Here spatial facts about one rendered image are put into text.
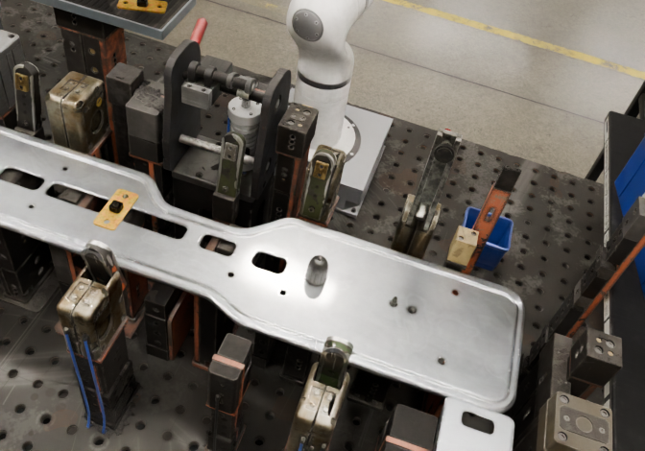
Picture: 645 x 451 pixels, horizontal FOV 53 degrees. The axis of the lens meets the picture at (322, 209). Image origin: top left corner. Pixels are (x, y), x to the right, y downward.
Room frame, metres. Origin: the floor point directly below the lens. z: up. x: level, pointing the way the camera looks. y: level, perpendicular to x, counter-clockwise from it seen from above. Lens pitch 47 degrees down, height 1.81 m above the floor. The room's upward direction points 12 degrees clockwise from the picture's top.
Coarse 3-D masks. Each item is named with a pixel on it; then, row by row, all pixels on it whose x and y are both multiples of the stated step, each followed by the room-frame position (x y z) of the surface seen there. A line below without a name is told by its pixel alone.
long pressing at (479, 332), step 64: (0, 128) 0.79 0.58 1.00; (0, 192) 0.66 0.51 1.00; (128, 256) 0.58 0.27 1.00; (192, 256) 0.61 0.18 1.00; (384, 256) 0.69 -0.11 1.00; (256, 320) 0.52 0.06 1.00; (320, 320) 0.54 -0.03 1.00; (384, 320) 0.56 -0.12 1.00; (448, 320) 0.59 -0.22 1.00; (512, 320) 0.61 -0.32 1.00; (448, 384) 0.48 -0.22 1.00; (512, 384) 0.50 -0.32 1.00
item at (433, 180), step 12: (444, 132) 0.76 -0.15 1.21; (444, 144) 0.73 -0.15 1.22; (456, 144) 0.75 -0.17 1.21; (432, 156) 0.74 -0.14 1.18; (444, 156) 0.72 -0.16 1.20; (432, 168) 0.75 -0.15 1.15; (444, 168) 0.75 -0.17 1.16; (420, 180) 0.75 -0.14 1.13; (432, 180) 0.75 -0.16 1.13; (444, 180) 0.73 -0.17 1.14; (420, 192) 0.73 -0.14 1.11; (432, 192) 0.74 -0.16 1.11; (432, 204) 0.73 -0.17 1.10; (408, 216) 0.74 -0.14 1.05; (432, 216) 0.72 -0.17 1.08
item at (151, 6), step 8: (120, 0) 1.01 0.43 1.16; (128, 0) 1.02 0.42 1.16; (136, 0) 1.02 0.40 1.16; (144, 0) 1.02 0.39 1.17; (152, 0) 1.03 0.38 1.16; (120, 8) 0.99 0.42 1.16; (128, 8) 0.99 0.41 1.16; (136, 8) 1.00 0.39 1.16; (144, 8) 1.00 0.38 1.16; (152, 8) 1.01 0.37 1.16; (160, 8) 1.01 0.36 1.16
